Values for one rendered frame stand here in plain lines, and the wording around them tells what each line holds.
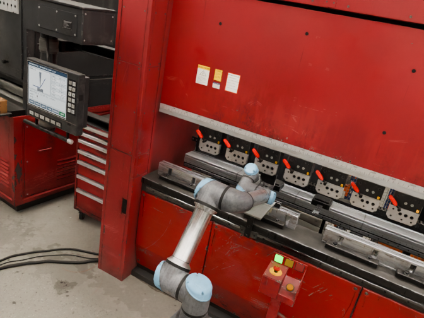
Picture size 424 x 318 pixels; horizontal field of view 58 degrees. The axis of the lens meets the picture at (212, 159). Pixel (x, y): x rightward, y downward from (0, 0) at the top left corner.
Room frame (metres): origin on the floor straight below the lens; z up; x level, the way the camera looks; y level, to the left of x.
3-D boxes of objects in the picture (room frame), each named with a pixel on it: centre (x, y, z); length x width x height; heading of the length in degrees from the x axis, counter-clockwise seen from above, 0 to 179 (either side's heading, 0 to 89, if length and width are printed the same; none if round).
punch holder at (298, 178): (2.15, -0.53, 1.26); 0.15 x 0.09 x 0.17; 66
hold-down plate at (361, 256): (1.92, -0.90, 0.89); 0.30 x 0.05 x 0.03; 66
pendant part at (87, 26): (2.29, 0.97, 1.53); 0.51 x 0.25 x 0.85; 63
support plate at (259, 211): (2.08, -0.31, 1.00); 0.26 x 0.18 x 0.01; 156
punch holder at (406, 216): (1.90, -1.08, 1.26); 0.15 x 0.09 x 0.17; 66
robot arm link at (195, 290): (1.30, -0.04, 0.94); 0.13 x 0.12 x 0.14; 64
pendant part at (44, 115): (2.19, 0.97, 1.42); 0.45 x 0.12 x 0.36; 63
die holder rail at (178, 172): (2.44, 0.13, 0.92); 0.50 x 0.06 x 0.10; 66
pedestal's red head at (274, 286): (1.76, -0.51, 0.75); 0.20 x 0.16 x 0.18; 68
